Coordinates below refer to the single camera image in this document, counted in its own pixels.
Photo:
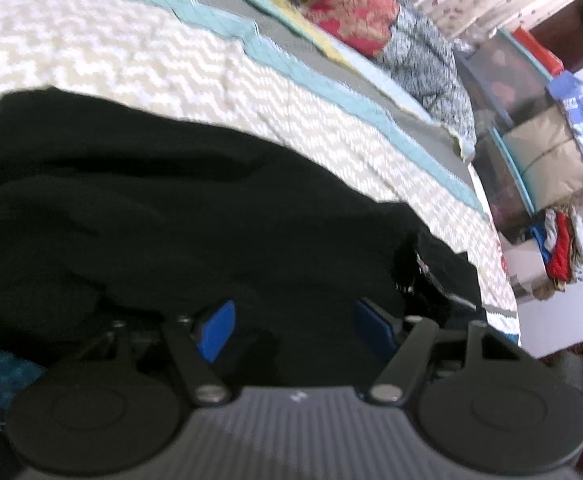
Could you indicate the red floral pillow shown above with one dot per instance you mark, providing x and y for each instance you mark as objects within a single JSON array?
[{"x": 356, "y": 10}]

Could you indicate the dark wooden furniture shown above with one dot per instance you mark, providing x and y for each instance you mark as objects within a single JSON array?
[{"x": 576, "y": 25}]

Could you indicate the blue patterned pillow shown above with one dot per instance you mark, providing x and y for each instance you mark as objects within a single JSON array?
[{"x": 426, "y": 70}]

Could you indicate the patterned bedsheet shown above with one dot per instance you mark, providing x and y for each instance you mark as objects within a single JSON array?
[{"x": 121, "y": 50}]

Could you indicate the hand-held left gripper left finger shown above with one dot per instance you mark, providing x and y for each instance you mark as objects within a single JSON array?
[{"x": 219, "y": 329}]

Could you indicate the beige folded blanket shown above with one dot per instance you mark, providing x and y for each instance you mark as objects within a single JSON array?
[{"x": 546, "y": 155}]

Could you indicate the red flat box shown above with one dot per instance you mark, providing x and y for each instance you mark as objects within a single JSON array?
[{"x": 539, "y": 50}]

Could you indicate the black pants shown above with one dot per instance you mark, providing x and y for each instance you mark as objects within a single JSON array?
[{"x": 171, "y": 210}]

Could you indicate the clear storage box teal lid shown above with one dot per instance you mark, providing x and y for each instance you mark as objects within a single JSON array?
[
  {"x": 506, "y": 80},
  {"x": 504, "y": 185}
]

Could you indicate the pile of colourful clothes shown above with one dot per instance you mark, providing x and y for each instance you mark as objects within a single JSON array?
[{"x": 561, "y": 245}]

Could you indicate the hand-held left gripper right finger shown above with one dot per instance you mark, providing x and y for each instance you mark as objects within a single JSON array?
[{"x": 371, "y": 327}]

